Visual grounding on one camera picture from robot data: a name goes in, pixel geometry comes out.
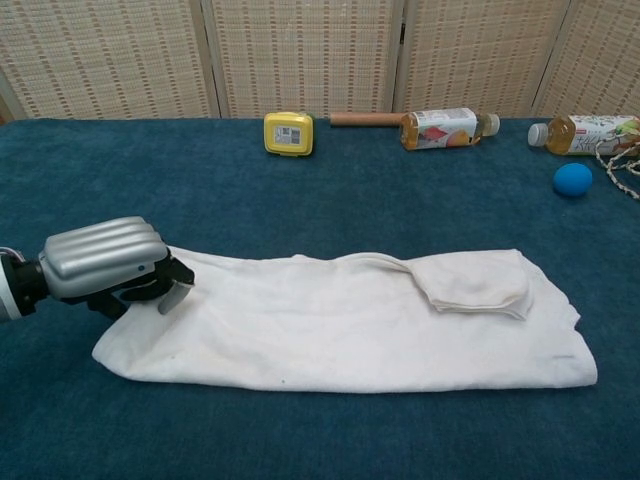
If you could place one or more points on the wooden stick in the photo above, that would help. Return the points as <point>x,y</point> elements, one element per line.
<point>365,120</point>

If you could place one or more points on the yellow green square box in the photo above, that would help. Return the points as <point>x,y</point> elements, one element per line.
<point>287,132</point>

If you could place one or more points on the white T-shirt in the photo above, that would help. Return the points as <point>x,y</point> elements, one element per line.
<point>310,330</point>

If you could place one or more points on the woven bamboo screen panel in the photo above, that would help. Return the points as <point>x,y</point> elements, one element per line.
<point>605,55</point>
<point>305,50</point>
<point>480,50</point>
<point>100,50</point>

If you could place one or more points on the tea bottle orange label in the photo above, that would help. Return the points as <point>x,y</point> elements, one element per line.
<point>435,131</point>

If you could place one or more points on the teal blue table cloth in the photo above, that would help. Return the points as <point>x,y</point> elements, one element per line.
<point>150,190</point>

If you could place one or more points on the tea bottle white green label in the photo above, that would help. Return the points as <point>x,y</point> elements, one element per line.
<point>565,132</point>

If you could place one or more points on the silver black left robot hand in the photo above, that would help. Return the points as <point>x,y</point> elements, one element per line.
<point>100,255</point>

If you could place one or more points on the blue ball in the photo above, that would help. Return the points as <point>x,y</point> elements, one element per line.
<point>572,177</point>

